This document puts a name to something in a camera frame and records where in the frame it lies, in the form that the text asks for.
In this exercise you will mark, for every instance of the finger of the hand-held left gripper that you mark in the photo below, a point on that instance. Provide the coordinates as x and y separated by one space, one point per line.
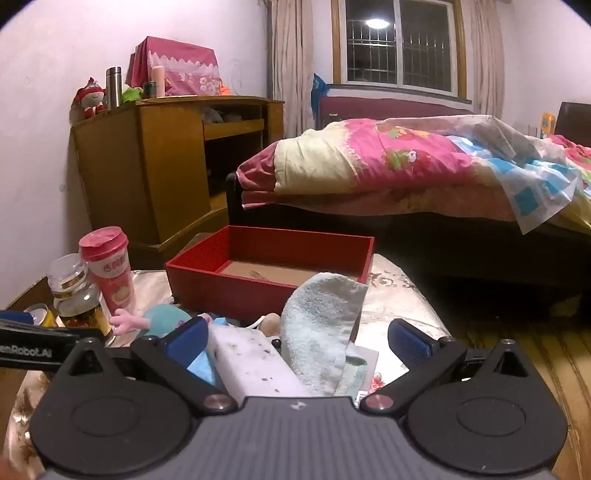
14 318

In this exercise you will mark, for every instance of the light green towel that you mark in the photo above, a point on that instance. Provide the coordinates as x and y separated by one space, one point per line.
314 323

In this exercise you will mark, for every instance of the dark wooden headboard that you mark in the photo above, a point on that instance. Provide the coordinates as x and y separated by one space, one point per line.
572 120

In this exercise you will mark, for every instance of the blue plastic packet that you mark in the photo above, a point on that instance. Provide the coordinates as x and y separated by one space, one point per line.
203 371

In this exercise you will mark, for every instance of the green toy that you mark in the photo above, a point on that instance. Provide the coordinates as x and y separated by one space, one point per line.
130 95

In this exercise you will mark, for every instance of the white blue patterned sheet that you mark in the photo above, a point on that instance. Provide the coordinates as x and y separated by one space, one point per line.
531 184

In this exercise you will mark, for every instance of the yellow drink can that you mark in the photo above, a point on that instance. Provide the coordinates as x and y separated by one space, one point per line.
44 316

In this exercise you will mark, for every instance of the dark cup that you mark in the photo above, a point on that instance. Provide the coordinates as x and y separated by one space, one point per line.
149 90

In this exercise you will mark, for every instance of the pink lidded drink cup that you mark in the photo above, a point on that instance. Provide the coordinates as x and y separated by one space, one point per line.
108 277

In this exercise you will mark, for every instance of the beige mouse plush toy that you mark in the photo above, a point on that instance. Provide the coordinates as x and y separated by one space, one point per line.
270 323

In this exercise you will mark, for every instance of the white sponge block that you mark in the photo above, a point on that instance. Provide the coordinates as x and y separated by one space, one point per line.
249 364

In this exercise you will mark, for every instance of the grey cloth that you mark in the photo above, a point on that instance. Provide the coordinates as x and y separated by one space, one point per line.
217 115

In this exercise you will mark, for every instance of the steel thermos bottle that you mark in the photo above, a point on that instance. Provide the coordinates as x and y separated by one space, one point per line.
113 87

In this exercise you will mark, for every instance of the pink bottle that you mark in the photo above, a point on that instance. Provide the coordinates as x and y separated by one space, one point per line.
159 83

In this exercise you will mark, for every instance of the pink cloth covered box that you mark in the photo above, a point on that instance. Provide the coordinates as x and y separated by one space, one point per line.
180 64

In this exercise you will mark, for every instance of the red rectangular box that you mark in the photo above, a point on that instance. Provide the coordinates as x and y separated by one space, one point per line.
207 281

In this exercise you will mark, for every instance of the dark bed frame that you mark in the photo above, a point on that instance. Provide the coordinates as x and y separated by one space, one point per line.
415 249

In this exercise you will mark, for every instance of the red santa plush toy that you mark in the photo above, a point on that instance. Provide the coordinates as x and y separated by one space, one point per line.
90 99

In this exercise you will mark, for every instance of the yellow box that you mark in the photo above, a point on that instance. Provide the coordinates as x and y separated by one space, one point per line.
547 124

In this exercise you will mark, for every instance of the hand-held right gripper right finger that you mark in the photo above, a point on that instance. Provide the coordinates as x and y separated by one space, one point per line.
408 344

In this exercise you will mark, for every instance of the barred window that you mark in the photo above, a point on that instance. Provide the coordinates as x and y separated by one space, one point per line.
401 46

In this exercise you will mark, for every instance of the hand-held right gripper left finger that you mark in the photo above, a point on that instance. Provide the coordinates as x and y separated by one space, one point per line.
187 341

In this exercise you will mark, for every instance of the glass jar with gold label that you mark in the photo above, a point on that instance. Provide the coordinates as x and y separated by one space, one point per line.
76 300

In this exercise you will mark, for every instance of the blue bag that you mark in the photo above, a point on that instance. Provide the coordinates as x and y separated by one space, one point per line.
318 97

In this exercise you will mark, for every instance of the pink pig plush toy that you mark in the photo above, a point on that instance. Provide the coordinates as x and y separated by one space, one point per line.
161 318

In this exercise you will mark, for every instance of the wooden cabinet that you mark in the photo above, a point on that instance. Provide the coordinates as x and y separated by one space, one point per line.
138 175

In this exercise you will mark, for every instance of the beige curtain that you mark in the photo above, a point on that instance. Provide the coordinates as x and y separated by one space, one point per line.
295 69
487 60

